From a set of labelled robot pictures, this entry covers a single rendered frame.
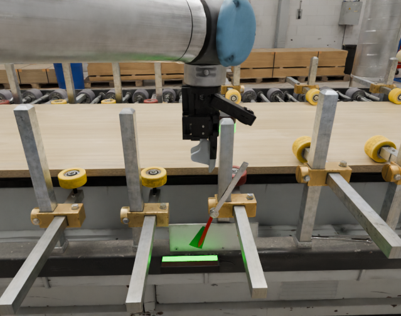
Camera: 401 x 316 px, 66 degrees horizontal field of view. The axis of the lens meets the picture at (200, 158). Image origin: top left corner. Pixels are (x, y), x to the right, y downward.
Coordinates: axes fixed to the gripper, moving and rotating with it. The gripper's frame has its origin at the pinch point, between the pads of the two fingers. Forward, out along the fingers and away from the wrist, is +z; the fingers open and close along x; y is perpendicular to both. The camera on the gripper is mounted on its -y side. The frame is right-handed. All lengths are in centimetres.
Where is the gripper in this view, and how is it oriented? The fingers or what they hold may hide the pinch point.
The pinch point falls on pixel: (213, 167)
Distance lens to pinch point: 74.9
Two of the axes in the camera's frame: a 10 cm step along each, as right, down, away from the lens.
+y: -10.0, 0.1, -0.3
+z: 0.0, 9.1, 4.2
